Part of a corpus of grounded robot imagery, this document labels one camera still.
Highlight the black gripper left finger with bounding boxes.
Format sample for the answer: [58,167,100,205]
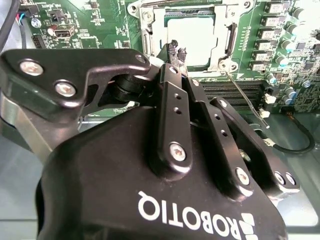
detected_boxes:
[0,39,194,176]

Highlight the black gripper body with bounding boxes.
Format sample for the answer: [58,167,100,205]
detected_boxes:
[34,104,288,240]

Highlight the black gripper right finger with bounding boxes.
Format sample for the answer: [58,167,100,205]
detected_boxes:
[176,47,300,201]

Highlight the metal locking lever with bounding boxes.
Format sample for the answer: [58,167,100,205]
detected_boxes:
[224,71,271,130]

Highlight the silver green CPU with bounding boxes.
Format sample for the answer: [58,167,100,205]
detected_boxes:
[163,7,217,66]

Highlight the metal socket cover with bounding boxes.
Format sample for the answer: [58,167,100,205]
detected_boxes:
[149,3,231,73]

